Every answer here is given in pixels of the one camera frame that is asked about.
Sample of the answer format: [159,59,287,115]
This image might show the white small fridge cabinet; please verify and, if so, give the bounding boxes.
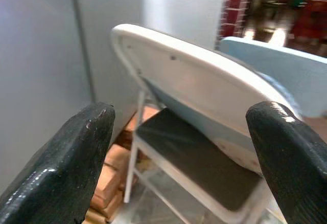
[76,0,145,143]

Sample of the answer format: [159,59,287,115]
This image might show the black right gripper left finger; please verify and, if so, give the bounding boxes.
[0,102,116,224]

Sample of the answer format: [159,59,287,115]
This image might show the white fridge door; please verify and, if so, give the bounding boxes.
[0,0,90,196]

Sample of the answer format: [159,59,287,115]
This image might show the white folding chair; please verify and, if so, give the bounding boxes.
[109,24,305,224]

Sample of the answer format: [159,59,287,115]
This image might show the orange brick stack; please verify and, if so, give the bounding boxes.
[88,105,164,222]

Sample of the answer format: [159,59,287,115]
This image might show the red brick pillar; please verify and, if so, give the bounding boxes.
[216,0,256,50]

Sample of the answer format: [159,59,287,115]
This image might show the wooden pallet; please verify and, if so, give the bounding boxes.
[83,207,108,224]

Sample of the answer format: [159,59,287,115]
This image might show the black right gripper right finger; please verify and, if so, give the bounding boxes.
[245,100,327,224]

